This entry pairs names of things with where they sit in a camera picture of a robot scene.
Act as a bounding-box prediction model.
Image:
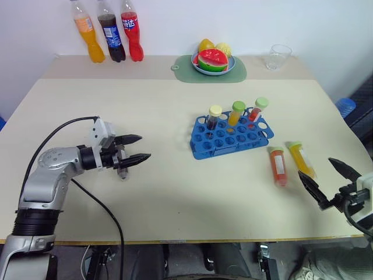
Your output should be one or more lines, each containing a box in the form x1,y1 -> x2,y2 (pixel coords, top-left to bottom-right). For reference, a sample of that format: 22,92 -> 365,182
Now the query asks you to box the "blue plate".
191,52 -> 237,77

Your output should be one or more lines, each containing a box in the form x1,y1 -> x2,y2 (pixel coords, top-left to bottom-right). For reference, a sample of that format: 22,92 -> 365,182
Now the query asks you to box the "dark red tube yellow cap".
206,104 -> 223,131

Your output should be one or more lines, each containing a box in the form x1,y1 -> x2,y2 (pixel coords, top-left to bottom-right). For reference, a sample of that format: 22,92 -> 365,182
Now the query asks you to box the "patterned grey white cloth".
290,247 -> 373,280

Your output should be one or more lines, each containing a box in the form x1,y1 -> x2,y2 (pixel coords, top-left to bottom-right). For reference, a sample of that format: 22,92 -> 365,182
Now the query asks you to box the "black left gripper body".
98,136 -> 131,181

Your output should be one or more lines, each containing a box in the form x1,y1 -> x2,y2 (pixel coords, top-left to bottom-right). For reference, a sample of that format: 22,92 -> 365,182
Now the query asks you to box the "black metal bracket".
258,242 -> 281,280

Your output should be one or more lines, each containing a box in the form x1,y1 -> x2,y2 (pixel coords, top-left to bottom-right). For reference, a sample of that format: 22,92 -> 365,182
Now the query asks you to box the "cola bottle blue label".
96,0 -> 127,63

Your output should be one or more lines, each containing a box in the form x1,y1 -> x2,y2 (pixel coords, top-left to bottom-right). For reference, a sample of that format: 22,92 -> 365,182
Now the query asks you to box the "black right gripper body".
327,181 -> 373,213

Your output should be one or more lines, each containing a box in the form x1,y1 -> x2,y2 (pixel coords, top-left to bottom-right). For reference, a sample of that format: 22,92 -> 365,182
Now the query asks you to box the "blue plastic container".
335,98 -> 357,119

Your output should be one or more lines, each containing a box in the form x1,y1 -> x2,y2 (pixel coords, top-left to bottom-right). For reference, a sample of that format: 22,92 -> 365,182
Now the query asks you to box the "smooth yellow orange toy fruit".
198,38 -> 217,54

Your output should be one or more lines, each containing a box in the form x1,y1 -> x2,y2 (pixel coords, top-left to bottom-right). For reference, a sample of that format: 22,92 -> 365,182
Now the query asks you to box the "orange tube green cap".
227,100 -> 246,127

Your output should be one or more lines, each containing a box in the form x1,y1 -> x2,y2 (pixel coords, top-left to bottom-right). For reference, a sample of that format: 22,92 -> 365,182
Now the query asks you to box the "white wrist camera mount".
348,174 -> 373,227
89,117 -> 117,153

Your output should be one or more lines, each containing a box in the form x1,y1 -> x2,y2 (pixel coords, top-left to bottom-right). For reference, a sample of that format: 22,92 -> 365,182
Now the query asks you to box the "red tube light green cap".
248,97 -> 270,123

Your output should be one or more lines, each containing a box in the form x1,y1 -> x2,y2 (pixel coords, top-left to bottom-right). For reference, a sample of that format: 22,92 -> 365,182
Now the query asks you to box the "black chair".
347,78 -> 373,147

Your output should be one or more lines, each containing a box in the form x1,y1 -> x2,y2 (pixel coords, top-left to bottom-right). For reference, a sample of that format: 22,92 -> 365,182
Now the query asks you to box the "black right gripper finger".
298,170 -> 330,211
328,157 -> 363,184

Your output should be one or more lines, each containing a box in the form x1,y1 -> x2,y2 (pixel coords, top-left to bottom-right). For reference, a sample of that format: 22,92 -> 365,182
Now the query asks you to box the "bumpy pale yellow toy fruit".
214,42 -> 234,57

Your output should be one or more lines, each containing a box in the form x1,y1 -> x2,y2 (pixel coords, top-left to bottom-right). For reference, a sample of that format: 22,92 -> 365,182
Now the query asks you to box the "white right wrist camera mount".
348,174 -> 373,227

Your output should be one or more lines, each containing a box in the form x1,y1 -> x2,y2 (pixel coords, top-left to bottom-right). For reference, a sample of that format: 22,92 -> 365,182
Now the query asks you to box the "green silicone mat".
170,53 -> 248,84

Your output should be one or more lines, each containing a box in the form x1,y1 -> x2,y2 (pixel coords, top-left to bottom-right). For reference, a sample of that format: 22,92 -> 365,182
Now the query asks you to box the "blue test tube rack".
189,107 -> 276,161

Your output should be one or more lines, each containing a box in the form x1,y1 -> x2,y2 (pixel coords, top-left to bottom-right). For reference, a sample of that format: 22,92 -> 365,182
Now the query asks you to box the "clear plastic cup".
264,44 -> 293,72

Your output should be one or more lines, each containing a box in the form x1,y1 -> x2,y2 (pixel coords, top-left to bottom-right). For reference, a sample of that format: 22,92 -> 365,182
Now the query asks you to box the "white thin cable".
82,244 -> 92,277

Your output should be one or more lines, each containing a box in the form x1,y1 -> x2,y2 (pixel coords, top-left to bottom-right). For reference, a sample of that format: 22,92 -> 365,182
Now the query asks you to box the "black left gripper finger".
115,134 -> 144,145
120,153 -> 153,169

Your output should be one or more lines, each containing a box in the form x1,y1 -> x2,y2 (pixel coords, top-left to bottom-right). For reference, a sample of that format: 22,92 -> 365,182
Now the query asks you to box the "red soda bottle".
119,0 -> 145,62

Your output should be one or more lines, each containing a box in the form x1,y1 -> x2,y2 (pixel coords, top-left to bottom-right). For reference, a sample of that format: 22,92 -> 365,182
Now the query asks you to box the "toy watermelon slice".
197,48 -> 230,72

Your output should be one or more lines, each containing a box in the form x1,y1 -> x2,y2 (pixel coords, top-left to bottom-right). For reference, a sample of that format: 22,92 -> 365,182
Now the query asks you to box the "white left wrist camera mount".
89,117 -> 117,153

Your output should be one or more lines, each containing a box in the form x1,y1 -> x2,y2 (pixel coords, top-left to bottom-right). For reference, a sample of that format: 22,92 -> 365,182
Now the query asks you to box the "orange soda bottle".
69,0 -> 107,64

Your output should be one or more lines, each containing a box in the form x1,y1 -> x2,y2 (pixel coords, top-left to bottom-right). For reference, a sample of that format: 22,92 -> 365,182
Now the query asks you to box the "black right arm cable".
343,198 -> 373,237

